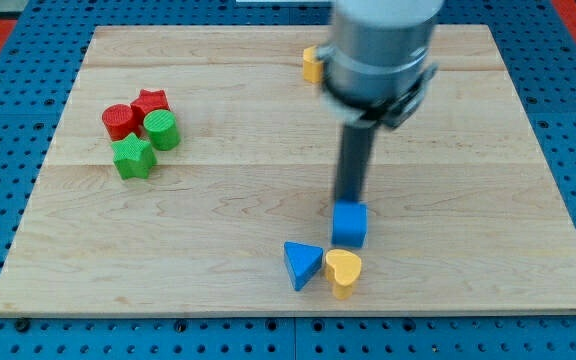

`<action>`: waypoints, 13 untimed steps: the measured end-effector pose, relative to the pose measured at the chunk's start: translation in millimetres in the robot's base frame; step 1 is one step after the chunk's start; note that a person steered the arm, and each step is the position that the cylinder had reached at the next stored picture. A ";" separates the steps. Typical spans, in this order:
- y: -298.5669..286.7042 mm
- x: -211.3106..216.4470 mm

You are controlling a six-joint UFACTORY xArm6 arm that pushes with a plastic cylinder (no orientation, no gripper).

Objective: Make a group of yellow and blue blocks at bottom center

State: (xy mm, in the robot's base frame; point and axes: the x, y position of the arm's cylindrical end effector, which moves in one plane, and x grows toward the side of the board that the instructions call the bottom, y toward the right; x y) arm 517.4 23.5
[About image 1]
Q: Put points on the green star block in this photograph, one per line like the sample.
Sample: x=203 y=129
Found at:
x=133 y=157

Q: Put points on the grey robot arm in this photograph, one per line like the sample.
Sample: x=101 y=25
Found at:
x=374 y=72

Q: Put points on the yellow heart block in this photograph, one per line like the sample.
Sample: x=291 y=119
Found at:
x=342 y=269

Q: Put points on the yellow block behind arm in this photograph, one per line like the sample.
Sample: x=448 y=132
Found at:
x=312 y=66

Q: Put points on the light wooden board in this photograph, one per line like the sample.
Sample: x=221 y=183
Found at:
x=465 y=218

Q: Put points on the red star block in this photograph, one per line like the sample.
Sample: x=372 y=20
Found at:
x=148 y=101

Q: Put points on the blue triangle block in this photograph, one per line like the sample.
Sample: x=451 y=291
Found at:
x=302 y=262

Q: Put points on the green cylinder block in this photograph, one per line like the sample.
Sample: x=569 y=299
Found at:
x=162 y=130

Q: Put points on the blue cube block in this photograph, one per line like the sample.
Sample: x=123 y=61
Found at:
x=349 y=224

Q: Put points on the black pusher rod tool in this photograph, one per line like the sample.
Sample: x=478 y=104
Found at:
x=354 y=154

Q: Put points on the red cylinder block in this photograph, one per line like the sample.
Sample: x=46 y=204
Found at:
x=120 y=121

